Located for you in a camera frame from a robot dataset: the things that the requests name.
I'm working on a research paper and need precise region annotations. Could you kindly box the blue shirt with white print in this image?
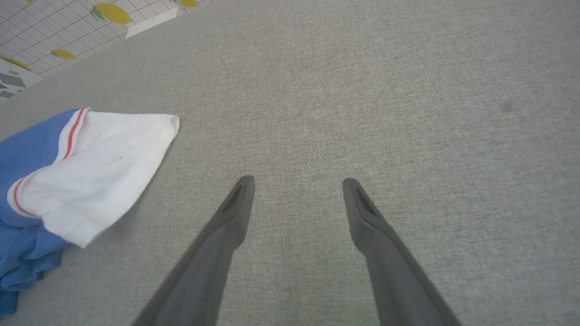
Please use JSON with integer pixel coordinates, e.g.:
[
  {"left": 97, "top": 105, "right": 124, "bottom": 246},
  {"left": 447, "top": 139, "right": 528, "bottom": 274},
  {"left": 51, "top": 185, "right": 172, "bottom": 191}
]
[{"left": 0, "top": 108, "right": 180, "bottom": 317}]

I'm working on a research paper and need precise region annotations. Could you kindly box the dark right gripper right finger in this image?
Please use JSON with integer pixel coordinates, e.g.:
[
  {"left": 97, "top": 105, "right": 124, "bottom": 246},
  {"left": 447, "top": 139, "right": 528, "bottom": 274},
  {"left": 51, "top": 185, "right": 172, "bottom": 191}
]
[{"left": 342, "top": 177, "right": 462, "bottom": 326}]

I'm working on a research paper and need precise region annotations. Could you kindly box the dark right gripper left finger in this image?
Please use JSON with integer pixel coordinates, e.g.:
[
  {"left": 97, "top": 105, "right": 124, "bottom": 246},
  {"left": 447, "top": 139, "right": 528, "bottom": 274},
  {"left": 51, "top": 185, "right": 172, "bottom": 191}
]
[{"left": 131, "top": 175, "right": 256, "bottom": 326}]

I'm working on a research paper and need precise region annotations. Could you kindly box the white box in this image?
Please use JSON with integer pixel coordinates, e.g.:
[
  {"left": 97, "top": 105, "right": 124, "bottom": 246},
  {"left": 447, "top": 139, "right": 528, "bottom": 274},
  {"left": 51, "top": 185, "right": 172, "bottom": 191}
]
[{"left": 126, "top": 7, "right": 179, "bottom": 39}]

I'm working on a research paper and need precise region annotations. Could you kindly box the white board with grey shapes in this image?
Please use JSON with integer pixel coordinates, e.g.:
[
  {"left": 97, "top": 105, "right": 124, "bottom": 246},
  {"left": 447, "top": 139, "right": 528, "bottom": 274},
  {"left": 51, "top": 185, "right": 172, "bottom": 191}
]
[{"left": 0, "top": 58, "right": 44, "bottom": 104}]

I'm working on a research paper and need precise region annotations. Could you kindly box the lemon print partition panel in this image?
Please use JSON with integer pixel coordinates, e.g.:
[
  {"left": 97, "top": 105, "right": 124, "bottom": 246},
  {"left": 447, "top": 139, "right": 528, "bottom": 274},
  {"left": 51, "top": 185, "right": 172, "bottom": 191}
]
[{"left": 0, "top": 0, "right": 213, "bottom": 80}]

